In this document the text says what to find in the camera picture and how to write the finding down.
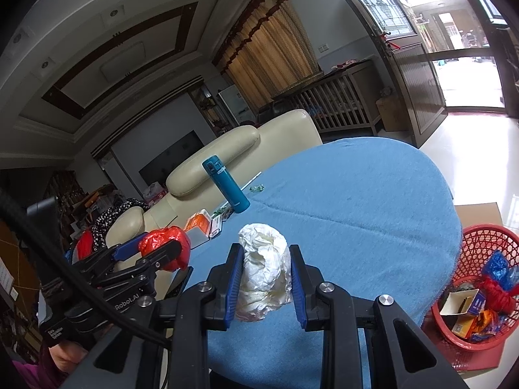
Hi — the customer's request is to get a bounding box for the beige red curtain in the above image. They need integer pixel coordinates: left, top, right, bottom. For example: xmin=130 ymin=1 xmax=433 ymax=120
xmin=213 ymin=0 xmax=320 ymax=111

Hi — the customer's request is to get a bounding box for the red plastic trash basket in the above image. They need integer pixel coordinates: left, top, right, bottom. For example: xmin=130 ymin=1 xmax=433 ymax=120
xmin=431 ymin=224 xmax=518 ymax=351

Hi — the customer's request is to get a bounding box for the black white dotted scarf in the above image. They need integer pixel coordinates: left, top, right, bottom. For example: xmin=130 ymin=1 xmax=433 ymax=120
xmin=90 ymin=198 xmax=150 ymax=252

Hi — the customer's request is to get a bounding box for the brown glass door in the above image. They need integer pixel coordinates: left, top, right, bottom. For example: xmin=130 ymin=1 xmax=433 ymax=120
xmin=345 ymin=0 xmax=448 ymax=147

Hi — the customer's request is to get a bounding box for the cream leather sofa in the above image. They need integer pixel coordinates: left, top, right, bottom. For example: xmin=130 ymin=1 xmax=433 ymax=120
xmin=105 ymin=109 xmax=322 ymax=248

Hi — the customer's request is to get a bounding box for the white refrigerator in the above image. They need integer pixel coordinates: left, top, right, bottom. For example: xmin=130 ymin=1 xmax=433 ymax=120
xmin=218 ymin=85 xmax=257 ymax=125

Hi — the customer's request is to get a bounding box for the orange white medicine box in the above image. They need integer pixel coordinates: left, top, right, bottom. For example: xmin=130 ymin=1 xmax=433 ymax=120
xmin=184 ymin=209 xmax=212 ymax=249

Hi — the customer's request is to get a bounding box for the green candy wrapper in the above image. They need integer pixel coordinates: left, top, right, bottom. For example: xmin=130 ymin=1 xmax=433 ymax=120
xmin=249 ymin=184 xmax=264 ymax=192

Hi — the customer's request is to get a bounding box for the small white barcode box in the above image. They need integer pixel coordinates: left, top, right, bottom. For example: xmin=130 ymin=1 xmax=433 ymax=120
xmin=209 ymin=214 xmax=223 ymax=239

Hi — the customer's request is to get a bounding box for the wooden baby crib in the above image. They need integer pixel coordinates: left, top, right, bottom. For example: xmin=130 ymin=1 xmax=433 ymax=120
xmin=274 ymin=59 xmax=383 ymax=135

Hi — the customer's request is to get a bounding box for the blue plastic bag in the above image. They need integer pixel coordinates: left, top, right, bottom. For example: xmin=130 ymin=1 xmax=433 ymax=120
xmin=482 ymin=250 xmax=518 ymax=291

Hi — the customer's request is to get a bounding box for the blue tablecloth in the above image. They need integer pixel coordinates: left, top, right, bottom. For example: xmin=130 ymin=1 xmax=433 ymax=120
xmin=190 ymin=137 xmax=462 ymax=388

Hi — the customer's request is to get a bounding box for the blue toothpaste box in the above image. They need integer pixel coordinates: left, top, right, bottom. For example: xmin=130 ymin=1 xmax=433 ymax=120
xmin=439 ymin=289 xmax=486 ymax=316

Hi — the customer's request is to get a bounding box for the black television screen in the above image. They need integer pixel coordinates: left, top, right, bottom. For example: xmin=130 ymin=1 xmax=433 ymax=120
xmin=139 ymin=130 xmax=204 ymax=187

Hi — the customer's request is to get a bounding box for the orange foil wrapper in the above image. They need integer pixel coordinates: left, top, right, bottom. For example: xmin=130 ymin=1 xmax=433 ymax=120
xmin=469 ymin=309 xmax=501 ymax=342

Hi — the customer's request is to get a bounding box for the red plastic bag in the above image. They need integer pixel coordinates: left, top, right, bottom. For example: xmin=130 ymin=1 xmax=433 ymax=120
xmin=138 ymin=226 xmax=191 ymax=272

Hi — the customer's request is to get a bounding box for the teal thermos bottle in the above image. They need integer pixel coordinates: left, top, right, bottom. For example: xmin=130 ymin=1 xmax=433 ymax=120
xmin=202 ymin=156 xmax=250 ymax=213

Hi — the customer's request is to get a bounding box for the small cardboard box by door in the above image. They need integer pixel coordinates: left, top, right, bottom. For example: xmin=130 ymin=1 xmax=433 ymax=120
xmin=376 ymin=95 xmax=408 ymax=132

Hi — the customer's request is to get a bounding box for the cardboard box on floor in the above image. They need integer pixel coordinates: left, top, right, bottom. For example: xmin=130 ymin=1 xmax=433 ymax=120
xmin=421 ymin=202 xmax=508 ymax=373

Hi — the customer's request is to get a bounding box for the white thin stick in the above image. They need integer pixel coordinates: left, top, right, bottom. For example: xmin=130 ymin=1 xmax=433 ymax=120
xmin=219 ymin=171 xmax=262 ymax=208

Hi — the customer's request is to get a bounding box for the white paper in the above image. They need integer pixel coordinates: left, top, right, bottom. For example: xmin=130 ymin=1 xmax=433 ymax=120
xmin=236 ymin=223 xmax=293 ymax=322

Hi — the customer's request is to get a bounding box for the person's left hand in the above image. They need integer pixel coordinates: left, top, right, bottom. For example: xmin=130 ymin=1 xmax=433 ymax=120
xmin=49 ymin=342 xmax=88 ymax=374

